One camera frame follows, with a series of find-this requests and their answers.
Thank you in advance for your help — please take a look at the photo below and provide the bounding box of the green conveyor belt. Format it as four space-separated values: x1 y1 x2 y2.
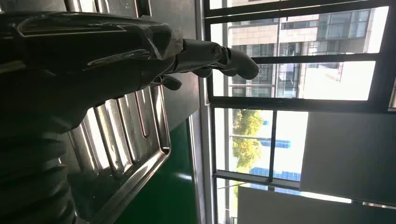
114 120 199 224

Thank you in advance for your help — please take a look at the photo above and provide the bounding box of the stainless steel scale tray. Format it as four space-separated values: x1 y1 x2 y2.
60 0 172 224

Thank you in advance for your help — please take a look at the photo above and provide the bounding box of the beige building outside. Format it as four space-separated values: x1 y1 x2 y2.
229 9 372 99

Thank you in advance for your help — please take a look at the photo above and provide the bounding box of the green tree outside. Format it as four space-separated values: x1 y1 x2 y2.
232 109 265 174

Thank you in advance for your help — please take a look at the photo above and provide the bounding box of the grey board panel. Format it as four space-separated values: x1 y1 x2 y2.
237 111 396 224

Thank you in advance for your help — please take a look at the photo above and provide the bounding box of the silver conveyor side rail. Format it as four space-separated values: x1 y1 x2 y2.
186 111 205 224

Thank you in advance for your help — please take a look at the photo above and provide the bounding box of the black window frame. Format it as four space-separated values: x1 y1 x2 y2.
202 0 396 224

